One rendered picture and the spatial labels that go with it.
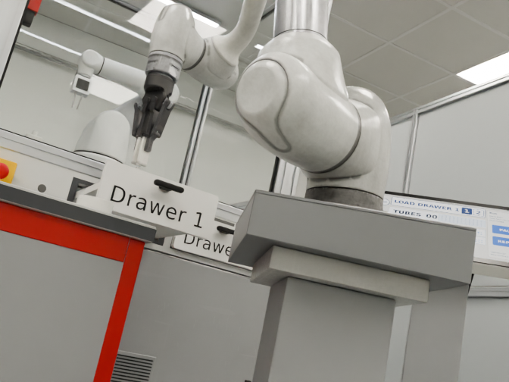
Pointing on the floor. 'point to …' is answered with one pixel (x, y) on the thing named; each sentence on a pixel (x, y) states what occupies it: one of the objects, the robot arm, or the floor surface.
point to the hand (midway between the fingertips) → (142, 151)
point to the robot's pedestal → (328, 317)
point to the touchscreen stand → (435, 337)
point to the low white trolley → (64, 286)
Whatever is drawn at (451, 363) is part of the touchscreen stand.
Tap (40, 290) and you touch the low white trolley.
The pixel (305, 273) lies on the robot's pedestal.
